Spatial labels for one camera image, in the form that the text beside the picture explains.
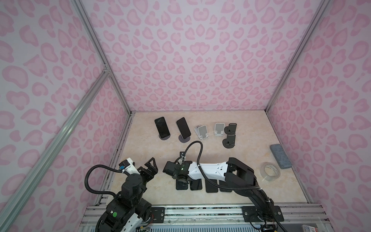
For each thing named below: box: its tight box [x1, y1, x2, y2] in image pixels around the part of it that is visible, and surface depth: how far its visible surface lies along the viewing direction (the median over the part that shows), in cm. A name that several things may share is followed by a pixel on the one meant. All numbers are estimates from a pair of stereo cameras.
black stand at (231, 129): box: [224, 123, 238, 135], surface depth 106 cm
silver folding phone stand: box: [214, 122, 226, 137], surface depth 106 cm
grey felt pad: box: [269, 144, 293, 170], surface depth 93 cm
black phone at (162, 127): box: [154, 116, 171, 139], surface depth 100 cm
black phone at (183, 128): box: [176, 116, 192, 140], surface depth 97 cm
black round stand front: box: [222, 134, 236, 149], surface depth 100 cm
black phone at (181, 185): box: [175, 179, 188, 190], surface depth 83 cm
